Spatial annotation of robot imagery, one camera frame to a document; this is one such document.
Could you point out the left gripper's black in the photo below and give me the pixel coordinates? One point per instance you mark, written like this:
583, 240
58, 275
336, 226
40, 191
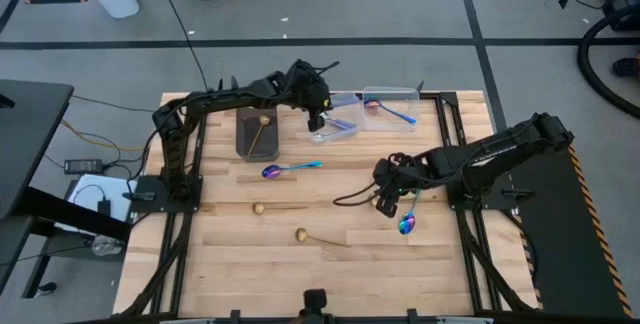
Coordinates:
310, 89

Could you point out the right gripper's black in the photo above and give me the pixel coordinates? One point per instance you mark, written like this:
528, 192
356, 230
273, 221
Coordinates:
389, 176

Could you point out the wooden spoon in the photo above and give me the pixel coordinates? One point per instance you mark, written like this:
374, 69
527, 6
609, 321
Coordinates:
374, 202
258, 208
301, 234
264, 120

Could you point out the iridescent rainbow metal spoon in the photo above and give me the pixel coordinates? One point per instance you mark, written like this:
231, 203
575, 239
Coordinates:
372, 104
271, 171
406, 224

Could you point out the grey translucent plastic bin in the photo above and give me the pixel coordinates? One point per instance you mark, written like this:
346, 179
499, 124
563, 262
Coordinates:
245, 149

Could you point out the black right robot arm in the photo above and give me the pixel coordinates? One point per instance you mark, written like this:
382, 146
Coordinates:
475, 156

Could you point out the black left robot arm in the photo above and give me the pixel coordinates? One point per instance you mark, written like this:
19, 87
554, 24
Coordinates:
225, 98

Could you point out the frosted white plastic bin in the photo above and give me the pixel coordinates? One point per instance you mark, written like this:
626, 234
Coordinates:
345, 136

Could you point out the clear plastic bin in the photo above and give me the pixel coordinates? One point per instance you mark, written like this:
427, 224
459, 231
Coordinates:
400, 99

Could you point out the large hazard-edged black mat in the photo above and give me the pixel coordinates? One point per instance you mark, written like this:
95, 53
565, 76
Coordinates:
565, 244

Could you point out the small black charger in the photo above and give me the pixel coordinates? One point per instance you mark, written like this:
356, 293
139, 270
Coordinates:
104, 207

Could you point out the black power adapter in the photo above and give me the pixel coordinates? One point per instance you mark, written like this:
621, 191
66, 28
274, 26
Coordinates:
82, 166

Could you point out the white paper sheet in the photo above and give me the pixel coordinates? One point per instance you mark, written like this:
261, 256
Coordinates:
85, 194

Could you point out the black desk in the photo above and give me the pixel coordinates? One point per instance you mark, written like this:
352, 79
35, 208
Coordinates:
30, 139

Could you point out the black aluminium table frame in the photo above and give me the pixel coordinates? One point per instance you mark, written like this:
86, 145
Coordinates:
448, 98

